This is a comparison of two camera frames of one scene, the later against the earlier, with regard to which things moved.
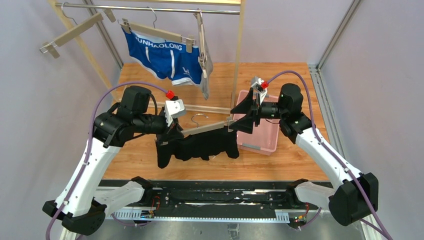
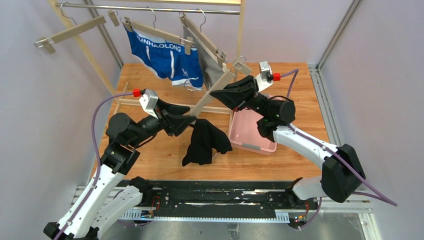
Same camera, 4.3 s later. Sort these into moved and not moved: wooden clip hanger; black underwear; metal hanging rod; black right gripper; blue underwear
Moved: black right gripper; black underwear; wooden clip hanger
Not moved: blue underwear; metal hanging rod
